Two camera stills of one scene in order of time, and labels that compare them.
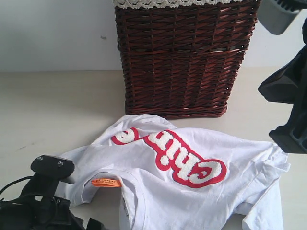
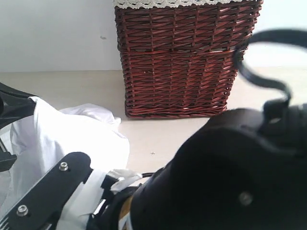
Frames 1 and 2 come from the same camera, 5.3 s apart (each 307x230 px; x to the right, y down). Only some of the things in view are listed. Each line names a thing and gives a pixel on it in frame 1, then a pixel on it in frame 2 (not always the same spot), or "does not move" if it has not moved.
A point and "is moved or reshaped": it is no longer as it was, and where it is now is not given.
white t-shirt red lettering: x=157 y=174 is moved or reshaped
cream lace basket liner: x=129 y=4 does not move
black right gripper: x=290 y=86 → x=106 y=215
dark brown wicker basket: x=182 y=62 does not move
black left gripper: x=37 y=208 → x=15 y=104
